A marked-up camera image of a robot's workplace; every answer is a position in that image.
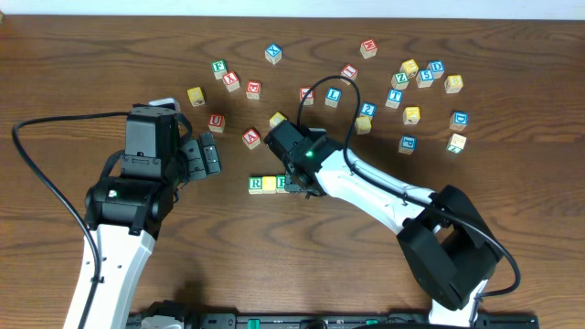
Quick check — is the blue D block upper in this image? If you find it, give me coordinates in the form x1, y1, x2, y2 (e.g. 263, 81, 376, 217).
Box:
427, 60, 445, 80

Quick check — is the red e block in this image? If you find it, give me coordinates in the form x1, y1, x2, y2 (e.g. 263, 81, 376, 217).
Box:
246, 80, 261, 100
360, 38, 378, 58

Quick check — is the blue 5 block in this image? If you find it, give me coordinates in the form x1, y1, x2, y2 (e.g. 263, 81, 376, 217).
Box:
416, 69, 434, 88

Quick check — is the yellow block below 2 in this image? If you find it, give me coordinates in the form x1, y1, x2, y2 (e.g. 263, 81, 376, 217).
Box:
355, 116, 372, 134

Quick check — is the green R block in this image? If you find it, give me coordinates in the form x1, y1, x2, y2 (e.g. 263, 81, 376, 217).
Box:
248, 176, 263, 194

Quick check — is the black cable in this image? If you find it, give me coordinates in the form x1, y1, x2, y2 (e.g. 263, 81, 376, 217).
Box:
296, 75, 522, 301
11, 111, 132, 329

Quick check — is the red A block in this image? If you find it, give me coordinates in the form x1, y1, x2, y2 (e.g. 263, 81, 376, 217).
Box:
242, 128, 261, 150

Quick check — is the red X block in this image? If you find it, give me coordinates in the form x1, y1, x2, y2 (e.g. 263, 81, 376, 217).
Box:
222, 71, 240, 92

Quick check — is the white green Z block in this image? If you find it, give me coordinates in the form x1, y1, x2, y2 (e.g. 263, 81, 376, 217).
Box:
446, 133, 467, 154

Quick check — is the blue block lower right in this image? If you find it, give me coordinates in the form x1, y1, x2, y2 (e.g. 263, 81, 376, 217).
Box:
399, 135, 417, 154

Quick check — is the red I block centre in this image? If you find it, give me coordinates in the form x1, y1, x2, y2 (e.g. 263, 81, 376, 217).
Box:
300, 87, 314, 106

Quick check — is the blue 2 block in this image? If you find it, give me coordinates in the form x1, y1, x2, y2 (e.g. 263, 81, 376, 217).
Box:
359, 102, 378, 121

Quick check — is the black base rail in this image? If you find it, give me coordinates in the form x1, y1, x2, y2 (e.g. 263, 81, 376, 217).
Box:
125, 311, 539, 329

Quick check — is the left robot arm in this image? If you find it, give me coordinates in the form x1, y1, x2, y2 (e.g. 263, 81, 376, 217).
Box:
65, 98, 221, 328

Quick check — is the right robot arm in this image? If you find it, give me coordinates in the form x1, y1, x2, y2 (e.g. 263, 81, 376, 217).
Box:
264, 122, 504, 328

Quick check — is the red E block top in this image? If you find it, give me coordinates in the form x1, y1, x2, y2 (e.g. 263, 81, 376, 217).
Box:
360, 38, 378, 58

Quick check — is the blue L block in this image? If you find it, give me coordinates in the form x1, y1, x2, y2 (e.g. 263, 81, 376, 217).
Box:
324, 88, 342, 108

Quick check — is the yellow 8 block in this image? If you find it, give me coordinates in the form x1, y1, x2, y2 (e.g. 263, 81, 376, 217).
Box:
444, 75, 463, 94

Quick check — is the red E block left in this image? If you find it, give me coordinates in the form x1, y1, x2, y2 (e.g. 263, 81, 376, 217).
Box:
246, 80, 261, 100

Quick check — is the blue X block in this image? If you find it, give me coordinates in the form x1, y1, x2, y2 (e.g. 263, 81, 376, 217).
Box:
264, 44, 282, 65

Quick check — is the green F block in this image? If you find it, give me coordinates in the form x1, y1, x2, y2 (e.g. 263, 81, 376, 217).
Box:
211, 59, 228, 80

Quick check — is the red I block upper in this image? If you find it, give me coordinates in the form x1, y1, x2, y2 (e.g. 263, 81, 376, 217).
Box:
340, 64, 358, 81

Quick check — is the blue D block right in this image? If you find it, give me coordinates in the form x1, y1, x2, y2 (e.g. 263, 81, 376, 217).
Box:
450, 111, 469, 132

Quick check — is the blue T block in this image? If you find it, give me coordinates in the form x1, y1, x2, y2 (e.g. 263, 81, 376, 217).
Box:
386, 89, 403, 109

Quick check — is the red i block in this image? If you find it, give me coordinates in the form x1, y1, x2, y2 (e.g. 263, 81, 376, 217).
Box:
340, 64, 358, 81
300, 87, 314, 106

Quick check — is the green B block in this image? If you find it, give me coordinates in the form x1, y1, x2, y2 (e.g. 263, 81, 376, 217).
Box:
276, 175, 286, 193

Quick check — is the red U block left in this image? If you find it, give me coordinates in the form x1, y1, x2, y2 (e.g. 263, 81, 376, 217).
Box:
207, 114, 226, 133

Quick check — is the left black cable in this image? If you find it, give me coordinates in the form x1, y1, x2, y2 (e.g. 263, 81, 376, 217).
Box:
11, 111, 132, 329

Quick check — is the blue d block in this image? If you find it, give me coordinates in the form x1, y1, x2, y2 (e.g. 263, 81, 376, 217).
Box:
450, 111, 469, 132
427, 60, 445, 80

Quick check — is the right black cable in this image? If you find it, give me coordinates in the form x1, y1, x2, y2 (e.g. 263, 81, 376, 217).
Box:
296, 75, 522, 301

